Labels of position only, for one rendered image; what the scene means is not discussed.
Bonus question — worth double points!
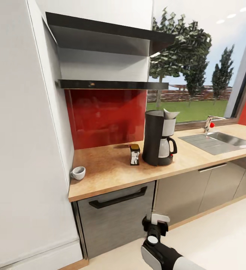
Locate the paper coffee filter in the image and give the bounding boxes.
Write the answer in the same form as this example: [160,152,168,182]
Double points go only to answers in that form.
[163,109,179,120]

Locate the bottle of coffee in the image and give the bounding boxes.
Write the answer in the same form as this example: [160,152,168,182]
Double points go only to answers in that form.
[129,144,140,165]

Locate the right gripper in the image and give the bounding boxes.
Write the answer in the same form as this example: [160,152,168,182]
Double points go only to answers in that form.
[142,216,168,236]

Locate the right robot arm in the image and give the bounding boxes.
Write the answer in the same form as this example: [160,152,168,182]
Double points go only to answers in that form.
[141,213,205,270]

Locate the coffee cup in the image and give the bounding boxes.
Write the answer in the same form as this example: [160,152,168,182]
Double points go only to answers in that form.
[70,166,86,180]

